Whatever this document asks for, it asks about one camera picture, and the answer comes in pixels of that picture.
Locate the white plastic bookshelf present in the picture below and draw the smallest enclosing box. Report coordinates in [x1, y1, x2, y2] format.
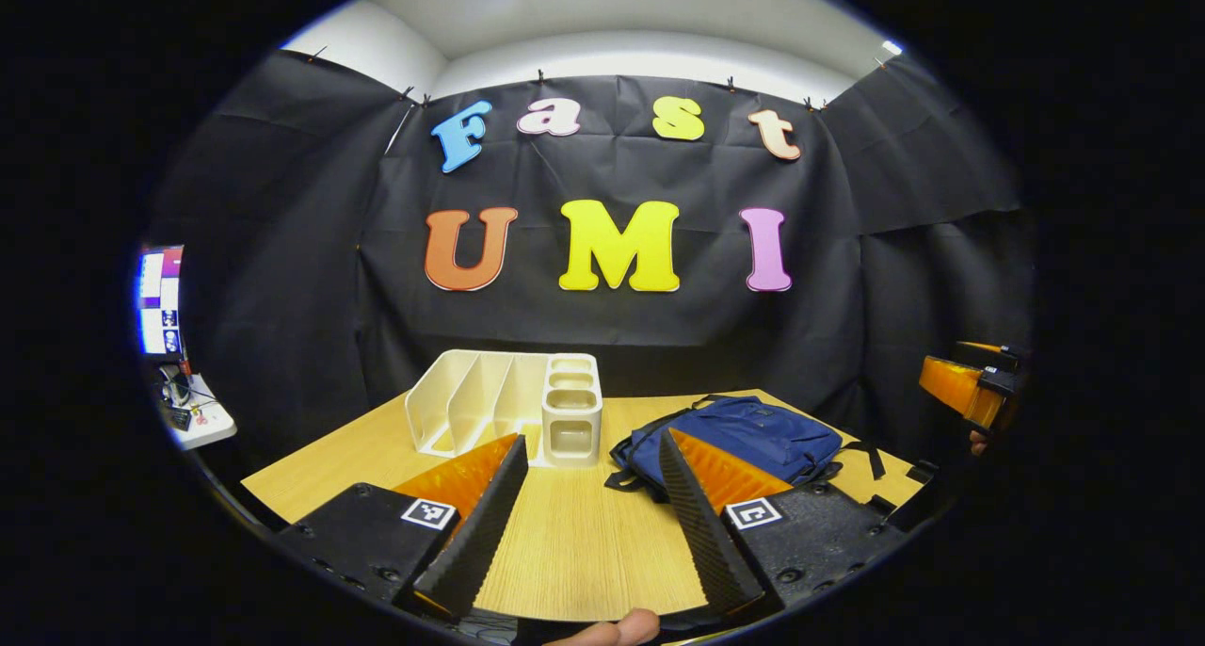
[405, 349, 603, 468]

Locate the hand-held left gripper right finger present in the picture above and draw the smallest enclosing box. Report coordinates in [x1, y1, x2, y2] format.
[657, 428, 919, 621]

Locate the white side table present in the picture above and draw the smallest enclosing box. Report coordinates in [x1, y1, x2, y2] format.
[155, 373, 238, 451]

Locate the blue schoolbag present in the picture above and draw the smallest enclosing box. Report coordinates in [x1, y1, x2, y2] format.
[604, 395, 886, 504]

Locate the black backdrop cloth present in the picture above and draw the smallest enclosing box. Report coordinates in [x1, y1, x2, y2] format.
[146, 48, 1036, 477]

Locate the computer monitor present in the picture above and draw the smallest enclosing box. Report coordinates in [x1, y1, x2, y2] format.
[138, 244, 186, 357]

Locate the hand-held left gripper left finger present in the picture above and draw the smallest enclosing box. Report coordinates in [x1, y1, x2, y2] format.
[273, 433, 530, 623]

